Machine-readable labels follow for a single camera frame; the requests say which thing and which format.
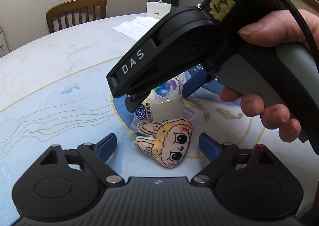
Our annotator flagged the person's right hand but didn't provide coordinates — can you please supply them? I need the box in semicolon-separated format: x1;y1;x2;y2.
219;8;319;143

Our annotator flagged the white tissue paper sheet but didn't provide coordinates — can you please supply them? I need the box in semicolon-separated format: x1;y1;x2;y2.
113;17;159;41

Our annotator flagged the green white tissue box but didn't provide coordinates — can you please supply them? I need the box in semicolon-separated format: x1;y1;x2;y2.
146;0;171;19

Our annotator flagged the blueberry bread packet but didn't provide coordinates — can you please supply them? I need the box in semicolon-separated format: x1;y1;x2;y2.
129;73;198;134

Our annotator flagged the dark wooden chair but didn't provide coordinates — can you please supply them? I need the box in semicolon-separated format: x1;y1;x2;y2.
45;0;107;33

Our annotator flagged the bunny face plush toy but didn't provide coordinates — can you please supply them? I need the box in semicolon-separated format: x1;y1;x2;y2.
135;119;192;168

